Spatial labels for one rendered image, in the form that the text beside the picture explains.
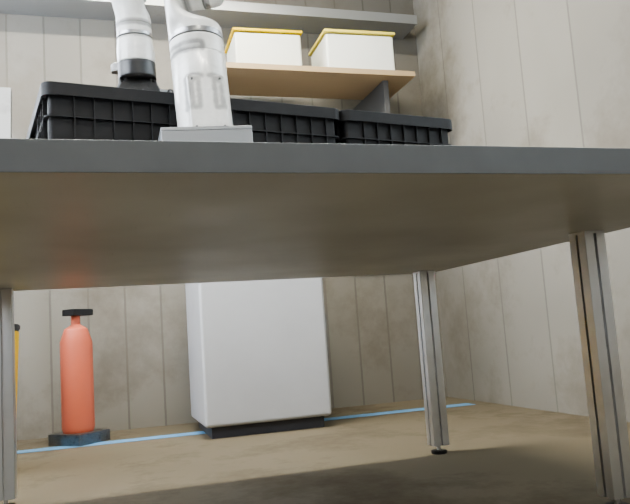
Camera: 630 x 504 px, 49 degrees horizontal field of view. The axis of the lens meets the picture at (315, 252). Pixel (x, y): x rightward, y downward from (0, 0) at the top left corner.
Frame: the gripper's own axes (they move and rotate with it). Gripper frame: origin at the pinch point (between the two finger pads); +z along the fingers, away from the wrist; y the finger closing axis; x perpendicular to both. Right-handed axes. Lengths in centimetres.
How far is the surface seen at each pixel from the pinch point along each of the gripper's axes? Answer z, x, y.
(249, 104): -3.9, -8.2, 20.5
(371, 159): 17, -59, 22
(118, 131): 2.1, -10.5, -5.3
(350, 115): -2.5, -5.5, 43.5
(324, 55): -97, 218, 131
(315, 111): -3.1, -6.5, 35.1
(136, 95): -4.6, -10.8, -1.7
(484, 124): -50, 190, 213
